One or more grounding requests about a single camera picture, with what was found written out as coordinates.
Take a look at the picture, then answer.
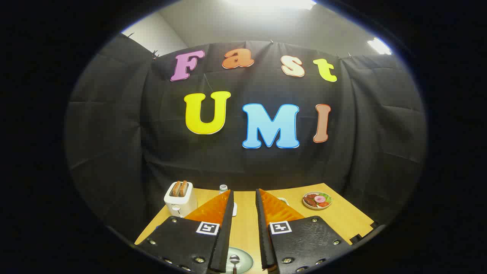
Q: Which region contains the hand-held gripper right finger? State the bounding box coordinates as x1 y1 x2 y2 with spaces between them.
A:
255 188 353 274

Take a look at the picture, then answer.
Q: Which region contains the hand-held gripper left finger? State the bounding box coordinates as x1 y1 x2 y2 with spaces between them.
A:
136 189 235 274

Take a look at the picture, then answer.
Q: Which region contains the pale green plate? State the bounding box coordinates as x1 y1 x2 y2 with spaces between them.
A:
227 247 254 274

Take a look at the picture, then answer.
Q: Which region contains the white toaster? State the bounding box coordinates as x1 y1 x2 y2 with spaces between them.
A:
164 182 198 218

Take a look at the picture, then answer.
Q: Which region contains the white plate of food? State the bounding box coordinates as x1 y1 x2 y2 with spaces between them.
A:
302 191 332 210

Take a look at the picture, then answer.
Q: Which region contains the ceiling light panel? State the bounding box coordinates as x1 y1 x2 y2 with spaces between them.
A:
224 0 317 10
367 37 392 55

